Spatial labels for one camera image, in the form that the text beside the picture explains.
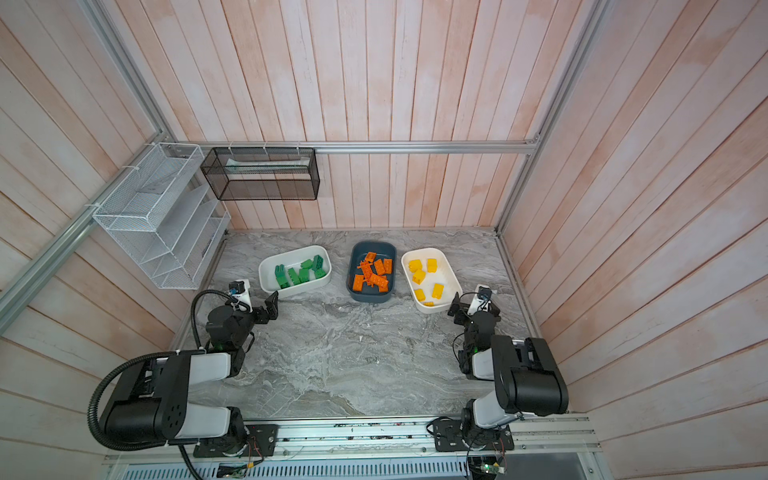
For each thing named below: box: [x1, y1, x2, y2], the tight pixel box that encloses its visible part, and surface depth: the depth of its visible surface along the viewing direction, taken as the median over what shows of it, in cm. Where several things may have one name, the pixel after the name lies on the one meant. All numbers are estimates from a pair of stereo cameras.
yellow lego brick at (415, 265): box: [408, 259, 423, 273], surface depth 109 cm
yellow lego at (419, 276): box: [412, 269, 426, 285], surface depth 106 cm
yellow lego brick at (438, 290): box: [432, 283, 445, 300], surface depth 105 cm
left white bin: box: [258, 245, 332, 296], surface depth 108 cm
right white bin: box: [401, 248, 463, 314], surface depth 106 cm
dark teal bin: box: [346, 241, 397, 303], surface depth 106 cm
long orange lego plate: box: [357, 260, 372, 285], surface depth 109 cm
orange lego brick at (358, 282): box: [353, 274, 364, 292], surface depth 106 cm
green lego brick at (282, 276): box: [275, 264, 290, 289], surface depth 106 cm
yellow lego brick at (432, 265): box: [426, 258, 439, 273], surface depth 109 cm
